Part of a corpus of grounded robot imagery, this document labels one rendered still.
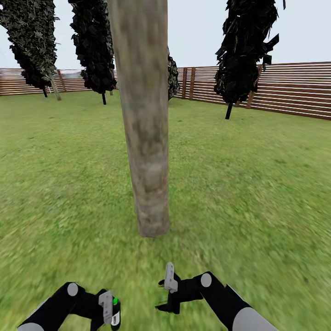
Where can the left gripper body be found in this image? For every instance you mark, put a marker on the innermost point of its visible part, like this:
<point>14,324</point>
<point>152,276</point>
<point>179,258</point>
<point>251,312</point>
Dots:
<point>94,312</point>

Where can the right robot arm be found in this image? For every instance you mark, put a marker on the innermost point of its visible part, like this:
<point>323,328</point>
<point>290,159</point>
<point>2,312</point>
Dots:
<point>226,303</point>

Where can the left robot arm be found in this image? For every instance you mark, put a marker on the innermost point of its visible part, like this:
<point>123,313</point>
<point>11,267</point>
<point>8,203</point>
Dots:
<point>70,299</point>

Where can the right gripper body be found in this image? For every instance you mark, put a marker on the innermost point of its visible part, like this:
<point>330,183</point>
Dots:
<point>179,296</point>

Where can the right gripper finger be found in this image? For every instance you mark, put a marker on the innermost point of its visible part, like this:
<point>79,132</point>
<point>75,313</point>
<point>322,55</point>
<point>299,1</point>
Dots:
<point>163,307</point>

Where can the bush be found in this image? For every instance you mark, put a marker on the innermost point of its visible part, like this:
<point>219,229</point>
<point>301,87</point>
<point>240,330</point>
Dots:
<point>173,85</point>

